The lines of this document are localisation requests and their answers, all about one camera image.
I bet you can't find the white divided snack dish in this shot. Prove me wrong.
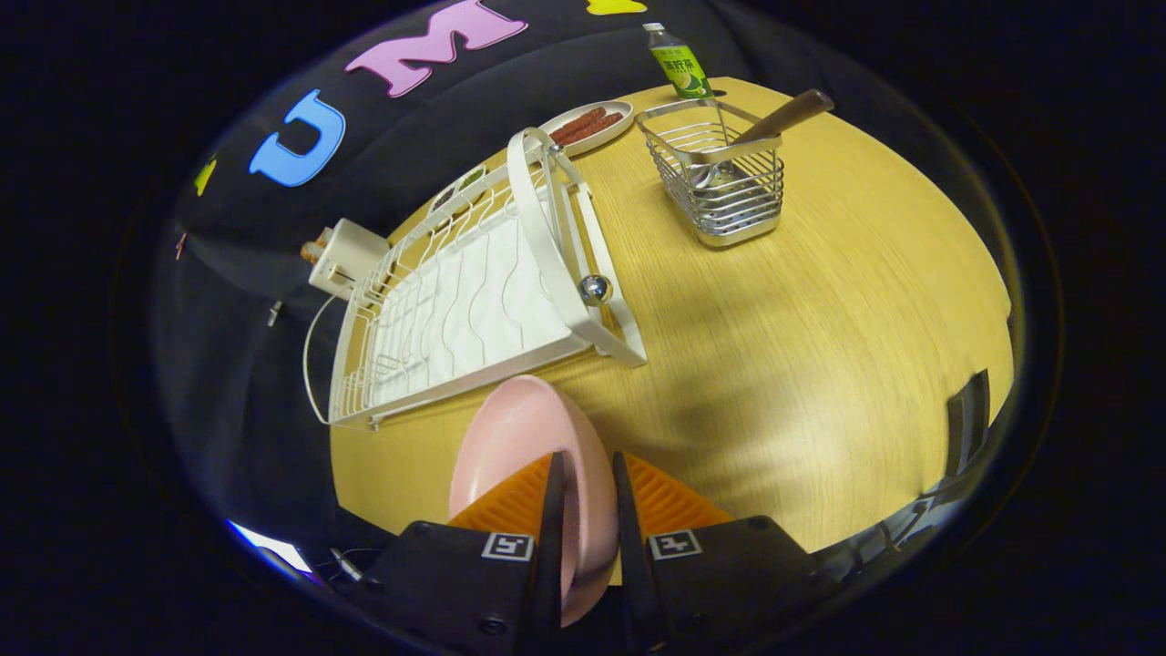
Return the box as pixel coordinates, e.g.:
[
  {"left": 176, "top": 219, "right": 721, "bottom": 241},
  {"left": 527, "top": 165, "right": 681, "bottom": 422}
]
[{"left": 428, "top": 164, "right": 490, "bottom": 215}]

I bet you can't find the white plate with meat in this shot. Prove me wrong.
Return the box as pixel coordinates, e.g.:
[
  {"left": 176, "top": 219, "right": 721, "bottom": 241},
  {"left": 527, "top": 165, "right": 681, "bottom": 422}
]
[{"left": 537, "top": 100, "right": 636, "bottom": 158}]

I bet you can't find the white toaster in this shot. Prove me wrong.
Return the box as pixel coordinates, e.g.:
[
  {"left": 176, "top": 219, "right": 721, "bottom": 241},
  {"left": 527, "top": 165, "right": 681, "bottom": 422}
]
[{"left": 308, "top": 219, "right": 391, "bottom": 300}]

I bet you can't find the white wire dish rack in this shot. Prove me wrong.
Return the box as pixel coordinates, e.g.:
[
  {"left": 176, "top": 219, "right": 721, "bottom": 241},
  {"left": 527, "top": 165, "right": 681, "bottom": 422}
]
[{"left": 303, "top": 128, "right": 649, "bottom": 431}]

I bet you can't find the pink plate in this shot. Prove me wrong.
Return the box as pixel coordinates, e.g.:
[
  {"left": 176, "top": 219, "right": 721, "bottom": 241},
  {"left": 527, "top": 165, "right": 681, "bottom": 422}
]
[{"left": 448, "top": 374, "right": 622, "bottom": 628}]

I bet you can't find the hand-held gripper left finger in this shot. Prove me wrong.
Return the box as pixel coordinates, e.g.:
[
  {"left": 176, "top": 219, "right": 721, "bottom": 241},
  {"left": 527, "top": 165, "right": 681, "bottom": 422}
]
[{"left": 360, "top": 451, "right": 568, "bottom": 656}]

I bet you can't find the green drink bottle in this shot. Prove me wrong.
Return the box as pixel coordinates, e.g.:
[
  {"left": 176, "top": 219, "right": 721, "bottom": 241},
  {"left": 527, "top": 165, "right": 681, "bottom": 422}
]
[{"left": 642, "top": 23, "right": 716, "bottom": 101}]

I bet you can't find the metal wire basket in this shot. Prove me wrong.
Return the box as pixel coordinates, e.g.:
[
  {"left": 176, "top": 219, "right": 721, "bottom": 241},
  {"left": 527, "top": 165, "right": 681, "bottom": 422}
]
[{"left": 635, "top": 97, "right": 786, "bottom": 249}]

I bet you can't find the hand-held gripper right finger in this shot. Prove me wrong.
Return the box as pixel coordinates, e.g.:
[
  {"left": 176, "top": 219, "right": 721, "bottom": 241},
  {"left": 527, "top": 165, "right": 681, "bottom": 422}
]
[{"left": 610, "top": 450, "right": 825, "bottom": 655}]

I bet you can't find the metal spoon with brown handle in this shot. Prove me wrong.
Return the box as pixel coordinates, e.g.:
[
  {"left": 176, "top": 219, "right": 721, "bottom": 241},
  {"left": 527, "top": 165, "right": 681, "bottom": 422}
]
[{"left": 688, "top": 88, "right": 835, "bottom": 188}]

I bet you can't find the black backdrop cloth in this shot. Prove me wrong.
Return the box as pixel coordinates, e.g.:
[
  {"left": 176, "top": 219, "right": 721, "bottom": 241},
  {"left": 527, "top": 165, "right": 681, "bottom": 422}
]
[{"left": 150, "top": 0, "right": 912, "bottom": 566}]

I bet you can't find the black chair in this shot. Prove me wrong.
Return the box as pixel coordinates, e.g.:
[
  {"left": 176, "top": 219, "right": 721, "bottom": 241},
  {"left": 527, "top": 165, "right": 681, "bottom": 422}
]
[{"left": 943, "top": 369, "right": 994, "bottom": 479}]

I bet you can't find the red meat patty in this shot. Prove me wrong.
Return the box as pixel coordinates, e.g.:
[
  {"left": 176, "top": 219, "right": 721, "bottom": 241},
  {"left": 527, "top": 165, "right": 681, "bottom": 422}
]
[
  {"left": 560, "top": 112, "right": 625, "bottom": 147},
  {"left": 549, "top": 107, "right": 608, "bottom": 142}
]

